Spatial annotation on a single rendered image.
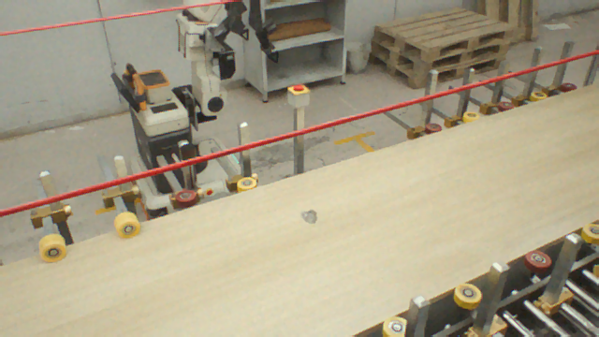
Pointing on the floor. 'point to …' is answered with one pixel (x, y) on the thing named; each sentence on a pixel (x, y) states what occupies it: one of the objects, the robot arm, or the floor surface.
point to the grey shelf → (298, 46)
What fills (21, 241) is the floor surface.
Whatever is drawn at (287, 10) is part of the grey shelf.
